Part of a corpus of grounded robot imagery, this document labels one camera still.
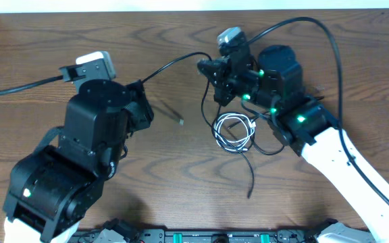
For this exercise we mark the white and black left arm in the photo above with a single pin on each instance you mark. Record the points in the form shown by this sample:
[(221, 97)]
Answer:
[(51, 189)]

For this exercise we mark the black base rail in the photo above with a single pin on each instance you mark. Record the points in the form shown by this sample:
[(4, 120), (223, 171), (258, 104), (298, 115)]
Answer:
[(120, 231)]

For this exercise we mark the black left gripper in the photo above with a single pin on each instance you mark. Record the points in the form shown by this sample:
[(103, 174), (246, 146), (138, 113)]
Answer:
[(139, 104)]

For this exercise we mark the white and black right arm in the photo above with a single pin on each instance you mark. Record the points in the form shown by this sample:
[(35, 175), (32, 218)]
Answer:
[(301, 122)]

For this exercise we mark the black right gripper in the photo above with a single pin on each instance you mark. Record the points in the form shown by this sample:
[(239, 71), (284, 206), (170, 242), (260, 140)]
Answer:
[(219, 71)]

